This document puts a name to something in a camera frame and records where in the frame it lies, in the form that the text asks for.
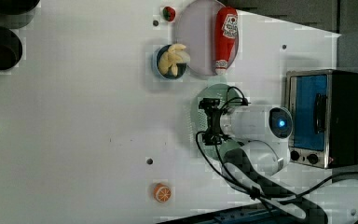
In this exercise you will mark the purple round plate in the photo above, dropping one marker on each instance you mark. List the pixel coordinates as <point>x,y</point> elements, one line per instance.
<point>195,29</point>

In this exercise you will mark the silver black toaster oven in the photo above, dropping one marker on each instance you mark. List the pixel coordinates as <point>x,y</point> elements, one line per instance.
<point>324,107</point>

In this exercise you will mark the black round pot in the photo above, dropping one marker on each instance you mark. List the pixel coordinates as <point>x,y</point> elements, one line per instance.
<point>0,48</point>

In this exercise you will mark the dark round container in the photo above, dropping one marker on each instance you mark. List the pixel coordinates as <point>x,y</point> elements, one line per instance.
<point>15,14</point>

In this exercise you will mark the orange slice toy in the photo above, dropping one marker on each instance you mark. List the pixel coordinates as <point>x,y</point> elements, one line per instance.
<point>162,193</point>

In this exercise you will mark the red ketchup bottle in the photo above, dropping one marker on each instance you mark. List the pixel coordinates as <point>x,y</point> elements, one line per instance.
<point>225,34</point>

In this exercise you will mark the green oval plastic strainer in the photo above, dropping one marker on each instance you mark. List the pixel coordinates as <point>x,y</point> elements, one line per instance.
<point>229,97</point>

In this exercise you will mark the small red strawberry toy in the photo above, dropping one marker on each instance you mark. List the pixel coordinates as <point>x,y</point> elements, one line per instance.
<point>169,13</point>

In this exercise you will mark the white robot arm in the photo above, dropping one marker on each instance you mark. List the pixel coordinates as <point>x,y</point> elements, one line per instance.
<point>250,143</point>

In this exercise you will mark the blue bowl with chips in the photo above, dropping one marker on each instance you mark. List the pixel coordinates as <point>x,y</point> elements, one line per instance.
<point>171,61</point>

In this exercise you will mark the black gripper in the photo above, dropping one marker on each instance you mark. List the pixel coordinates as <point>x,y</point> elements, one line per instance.
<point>213,135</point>

